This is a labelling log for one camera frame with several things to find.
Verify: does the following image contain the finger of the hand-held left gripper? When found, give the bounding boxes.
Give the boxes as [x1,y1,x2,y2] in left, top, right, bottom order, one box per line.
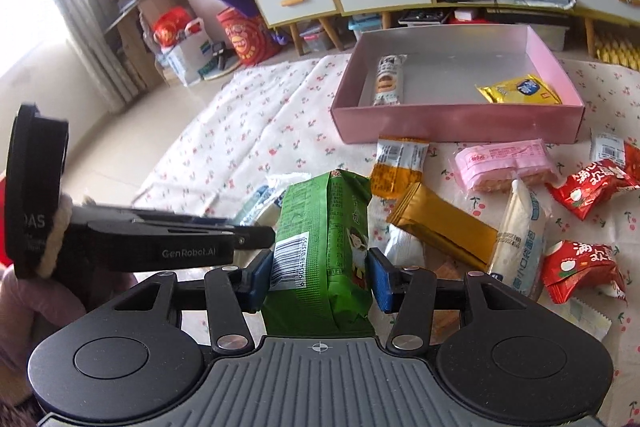
[131,213,277,253]

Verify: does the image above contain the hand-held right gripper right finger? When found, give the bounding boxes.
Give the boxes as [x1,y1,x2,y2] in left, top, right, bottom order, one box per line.
[366,248,539,352]

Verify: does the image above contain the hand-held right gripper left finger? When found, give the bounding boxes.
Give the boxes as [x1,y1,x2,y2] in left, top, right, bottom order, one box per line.
[100,251,274,355]

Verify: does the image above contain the silver white snack packet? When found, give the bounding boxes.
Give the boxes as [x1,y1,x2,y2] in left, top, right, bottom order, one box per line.
[384,224,426,269]

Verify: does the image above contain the orange white snack packet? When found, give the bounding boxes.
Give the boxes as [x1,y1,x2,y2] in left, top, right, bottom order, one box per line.
[369,135,430,198]

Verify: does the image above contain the long white snack packet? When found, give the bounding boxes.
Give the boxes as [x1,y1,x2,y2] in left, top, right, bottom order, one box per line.
[487,177,547,297]

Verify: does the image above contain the pink cardboard box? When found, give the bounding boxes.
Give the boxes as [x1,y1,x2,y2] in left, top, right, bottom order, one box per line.
[329,24,586,146]

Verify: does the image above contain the white blue snack packet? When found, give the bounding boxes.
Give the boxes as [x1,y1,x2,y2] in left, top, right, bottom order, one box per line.
[239,173,312,229]

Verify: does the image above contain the gold snack packet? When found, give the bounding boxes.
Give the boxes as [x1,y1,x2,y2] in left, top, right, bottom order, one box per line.
[387,181,499,271]

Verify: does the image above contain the cherry print mat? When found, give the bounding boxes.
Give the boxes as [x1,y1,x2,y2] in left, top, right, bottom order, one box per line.
[131,52,640,427]

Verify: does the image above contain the pink wafer packet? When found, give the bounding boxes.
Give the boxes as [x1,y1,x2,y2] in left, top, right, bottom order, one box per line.
[453,138,559,193]

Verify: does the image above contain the white paper bag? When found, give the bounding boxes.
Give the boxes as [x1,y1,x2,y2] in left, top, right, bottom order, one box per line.
[159,19,214,88]

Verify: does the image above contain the red snack packet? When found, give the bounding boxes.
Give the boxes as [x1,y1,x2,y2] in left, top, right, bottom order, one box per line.
[622,141,640,184]
[539,240,627,304]
[544,159,640,221]

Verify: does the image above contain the cookie print snack packet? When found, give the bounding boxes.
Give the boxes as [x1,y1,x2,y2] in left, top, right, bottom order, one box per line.
[371,54,407,107]

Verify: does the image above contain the red printed bag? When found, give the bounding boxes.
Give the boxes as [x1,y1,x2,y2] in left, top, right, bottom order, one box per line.
[216,6,282,67]

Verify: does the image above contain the clear storage bin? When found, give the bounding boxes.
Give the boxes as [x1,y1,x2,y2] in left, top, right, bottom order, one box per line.
[299,24,334,53]

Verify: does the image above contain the white green snack packet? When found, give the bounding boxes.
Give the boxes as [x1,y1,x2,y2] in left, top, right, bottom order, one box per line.
[564,296,612,342]

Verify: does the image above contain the red gift bag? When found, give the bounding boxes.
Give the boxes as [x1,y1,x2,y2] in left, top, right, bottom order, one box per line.
[152,6,194,46]

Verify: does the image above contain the yellow snack packet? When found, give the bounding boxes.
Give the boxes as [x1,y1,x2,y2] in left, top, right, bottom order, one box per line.
[475,74,564,106]

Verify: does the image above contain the blue lid storage bin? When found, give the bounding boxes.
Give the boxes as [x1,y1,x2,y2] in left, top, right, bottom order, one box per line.
[347,14,386,43]

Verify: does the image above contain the black keyboard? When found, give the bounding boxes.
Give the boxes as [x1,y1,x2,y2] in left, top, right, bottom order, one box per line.
[399,9,454,28]

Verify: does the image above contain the yellow egg tray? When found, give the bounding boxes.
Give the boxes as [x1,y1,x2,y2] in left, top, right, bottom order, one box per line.
[594,31,640,71]

